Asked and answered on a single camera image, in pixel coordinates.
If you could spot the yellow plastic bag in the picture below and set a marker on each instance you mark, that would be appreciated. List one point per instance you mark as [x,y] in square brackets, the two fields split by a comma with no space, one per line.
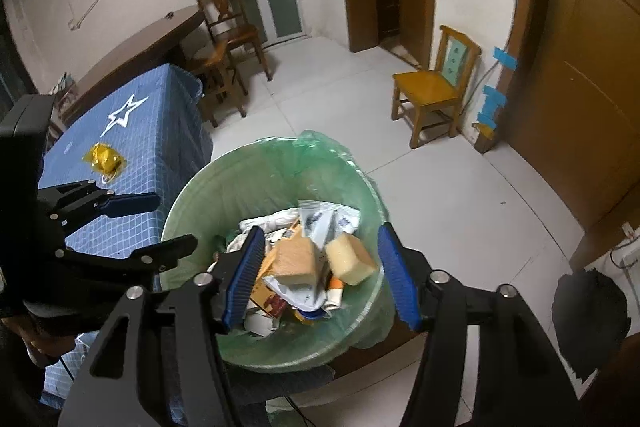
[102,157]

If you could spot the person's left hand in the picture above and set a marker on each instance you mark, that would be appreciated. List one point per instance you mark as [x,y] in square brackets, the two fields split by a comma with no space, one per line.
[45,347]

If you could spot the bin with green bag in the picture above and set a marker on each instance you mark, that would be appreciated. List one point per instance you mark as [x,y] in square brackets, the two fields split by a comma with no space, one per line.
[215,187]

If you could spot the beige sponge block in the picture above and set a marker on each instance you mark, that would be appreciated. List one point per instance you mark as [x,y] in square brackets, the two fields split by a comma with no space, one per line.
[295,262]

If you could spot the white crumpled tissue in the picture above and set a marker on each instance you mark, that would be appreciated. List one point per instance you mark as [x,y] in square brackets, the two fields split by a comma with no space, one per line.
[265,222]

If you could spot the white power strip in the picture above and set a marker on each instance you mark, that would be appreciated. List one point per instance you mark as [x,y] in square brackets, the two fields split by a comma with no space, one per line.
[631,252]

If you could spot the small wooden chair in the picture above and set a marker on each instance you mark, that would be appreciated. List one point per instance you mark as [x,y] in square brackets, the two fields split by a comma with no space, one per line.
[425,84]

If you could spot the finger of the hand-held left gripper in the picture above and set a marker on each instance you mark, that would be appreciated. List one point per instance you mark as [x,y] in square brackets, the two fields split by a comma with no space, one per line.
[130,204]
[165,252]

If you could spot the blue star-print tablecloth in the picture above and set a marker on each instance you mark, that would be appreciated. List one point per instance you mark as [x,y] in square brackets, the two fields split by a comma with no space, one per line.
[150,147]

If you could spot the dark cloth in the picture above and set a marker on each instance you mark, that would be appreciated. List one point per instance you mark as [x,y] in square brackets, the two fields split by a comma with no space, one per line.
[590,322]

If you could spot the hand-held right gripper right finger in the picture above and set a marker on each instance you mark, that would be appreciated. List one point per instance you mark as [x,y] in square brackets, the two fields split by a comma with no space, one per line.
[400,282]

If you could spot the blue tape strip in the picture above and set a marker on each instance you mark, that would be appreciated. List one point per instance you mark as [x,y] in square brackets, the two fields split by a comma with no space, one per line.
[492,104]
[505,58]

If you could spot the dark bag of items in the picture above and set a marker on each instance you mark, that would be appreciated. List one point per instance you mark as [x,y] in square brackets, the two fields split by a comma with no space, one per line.
[65,89]

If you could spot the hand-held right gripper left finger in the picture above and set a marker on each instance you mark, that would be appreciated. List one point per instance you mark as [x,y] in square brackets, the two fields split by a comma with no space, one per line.
[245,282]

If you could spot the yellow sponge cube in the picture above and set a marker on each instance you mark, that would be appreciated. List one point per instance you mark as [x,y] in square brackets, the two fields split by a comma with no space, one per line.
[350,259]

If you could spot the brown wooden door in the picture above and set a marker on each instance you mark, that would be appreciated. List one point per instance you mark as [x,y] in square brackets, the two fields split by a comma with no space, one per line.
[590,82]

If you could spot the white plastic wrapper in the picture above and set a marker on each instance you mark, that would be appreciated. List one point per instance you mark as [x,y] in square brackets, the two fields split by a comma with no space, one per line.
[295,294]

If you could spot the dark wooden dining table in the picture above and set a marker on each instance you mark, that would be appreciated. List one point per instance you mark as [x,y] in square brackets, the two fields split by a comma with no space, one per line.
[145,42]

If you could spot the silver plastic packet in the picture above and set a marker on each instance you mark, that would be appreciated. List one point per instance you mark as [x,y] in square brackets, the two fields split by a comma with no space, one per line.
[320,222]

